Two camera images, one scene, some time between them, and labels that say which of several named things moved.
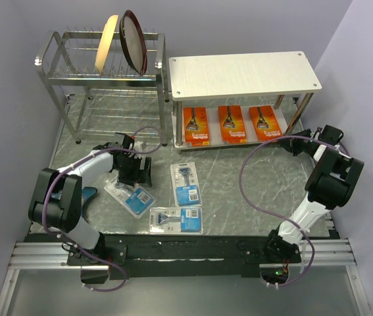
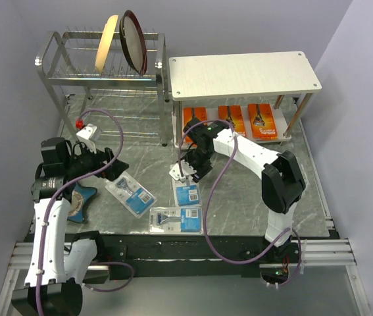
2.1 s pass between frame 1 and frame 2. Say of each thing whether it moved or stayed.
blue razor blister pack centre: stayed
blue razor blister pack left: stayed
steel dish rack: stayed
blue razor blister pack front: stayed
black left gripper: moved
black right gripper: moved
